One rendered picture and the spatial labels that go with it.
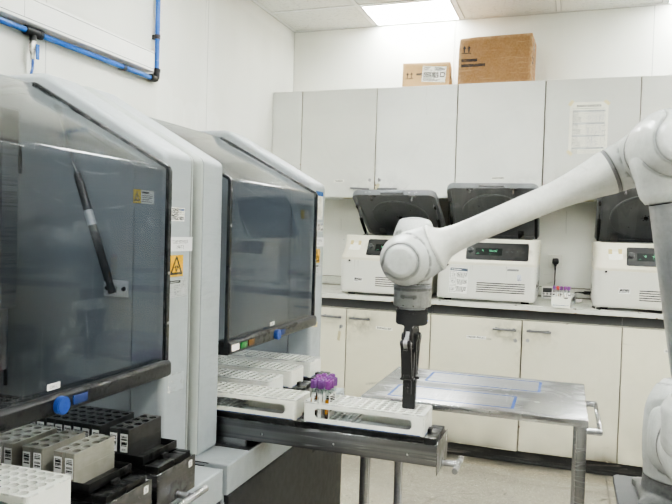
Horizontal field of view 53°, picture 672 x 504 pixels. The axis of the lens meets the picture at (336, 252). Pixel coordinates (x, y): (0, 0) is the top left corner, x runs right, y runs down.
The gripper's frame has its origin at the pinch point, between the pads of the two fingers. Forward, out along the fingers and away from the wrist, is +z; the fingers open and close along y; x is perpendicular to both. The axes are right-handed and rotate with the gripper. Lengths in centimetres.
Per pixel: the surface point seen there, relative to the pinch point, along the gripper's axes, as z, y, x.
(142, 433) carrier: 4, 41, -45
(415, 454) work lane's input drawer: 12.0, 6.8, 3.4
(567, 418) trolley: 8.1, -24.8, 35.6
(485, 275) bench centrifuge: -15, -230, -10
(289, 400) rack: 3.7, 5.0, -28.5
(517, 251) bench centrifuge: -29, -234, 7
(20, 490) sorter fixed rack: 3, 74, -44
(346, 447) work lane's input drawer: 12.7, 6.8, -13.0
